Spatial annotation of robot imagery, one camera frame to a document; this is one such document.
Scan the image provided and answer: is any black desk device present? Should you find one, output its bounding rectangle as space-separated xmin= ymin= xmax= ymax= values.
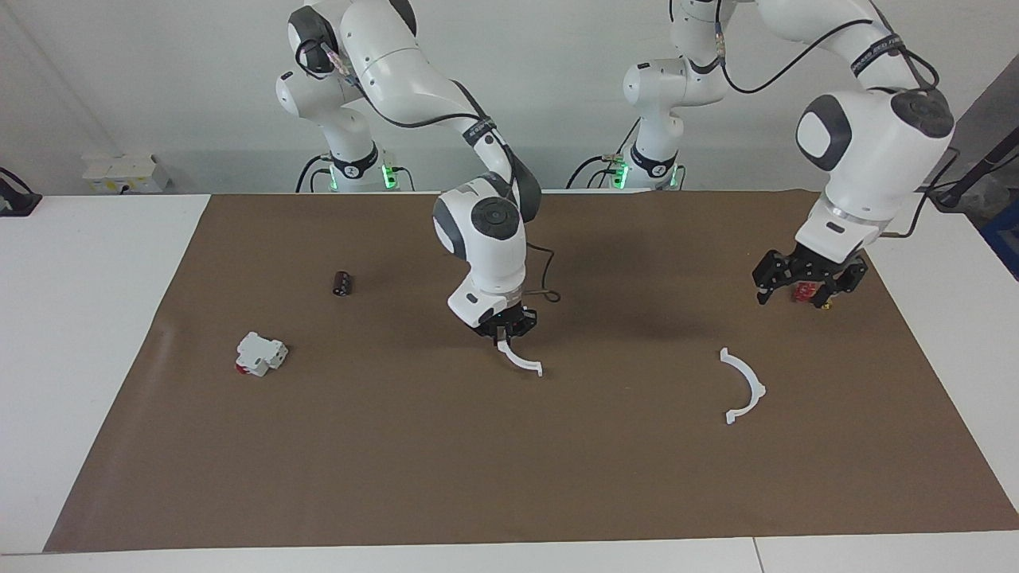
xmin=0 ymin=167 xmax=43 ymax=217

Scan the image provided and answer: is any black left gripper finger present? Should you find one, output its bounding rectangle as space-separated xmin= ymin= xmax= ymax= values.
xmin=753 ymin=251 xmax=801 ymax=306
xmin=812 ymin=263 xmax=869 ymax=311

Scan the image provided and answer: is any white power strip box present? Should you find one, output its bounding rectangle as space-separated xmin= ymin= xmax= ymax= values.
xmin=82 ymin=153 xmax=173 ymax=195

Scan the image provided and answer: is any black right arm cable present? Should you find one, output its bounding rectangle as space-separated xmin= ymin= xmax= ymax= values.
xmin=296 ymin=36 xmax=562 ymax=307

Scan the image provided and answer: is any black base cable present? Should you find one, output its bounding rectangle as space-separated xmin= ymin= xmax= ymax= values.
xmin=295 ymin=154 xmax=332 ymax=194
xmin=566 ymin=154 xmax=615 ymax=191

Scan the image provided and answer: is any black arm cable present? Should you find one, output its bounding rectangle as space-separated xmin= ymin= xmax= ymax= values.
xmin=296 ymin=36 xmax=562 ymax=307
xmin=713 ymin=0 xmax=960 ymax=240

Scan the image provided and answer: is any black stand pole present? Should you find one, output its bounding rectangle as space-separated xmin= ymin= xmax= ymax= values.
xmin=927 ymin=126 xmax=1019 ymax=210

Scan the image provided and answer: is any brown paper table mat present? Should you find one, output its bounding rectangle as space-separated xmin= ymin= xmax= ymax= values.
xmin=44 ymin=189 xmax=1019 ymax=554

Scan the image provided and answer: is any white half-ring pipe clamp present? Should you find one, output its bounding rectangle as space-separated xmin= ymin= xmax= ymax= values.
xmin=719 ymin=347 xmax=767 ymax=425
xmin=496 ymin=338 xmax=545 ymax=378

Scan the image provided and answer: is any blue box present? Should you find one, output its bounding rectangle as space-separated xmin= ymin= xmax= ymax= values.
xmin=981 ymin=199 xmax=1019 ymax=281

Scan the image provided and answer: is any red handwheel brass valve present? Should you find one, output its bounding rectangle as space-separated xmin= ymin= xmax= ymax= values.
xmin=791 ymin=281 xmax=837 ymax=311

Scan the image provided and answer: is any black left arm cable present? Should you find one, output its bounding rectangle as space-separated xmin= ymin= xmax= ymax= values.
xmin=713 ymin=0 xmax=960 ymax=240

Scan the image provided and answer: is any white circuit breaker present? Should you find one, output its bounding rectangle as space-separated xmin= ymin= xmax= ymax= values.
xmin=236 ymin=331 xmax=289 ymax=378

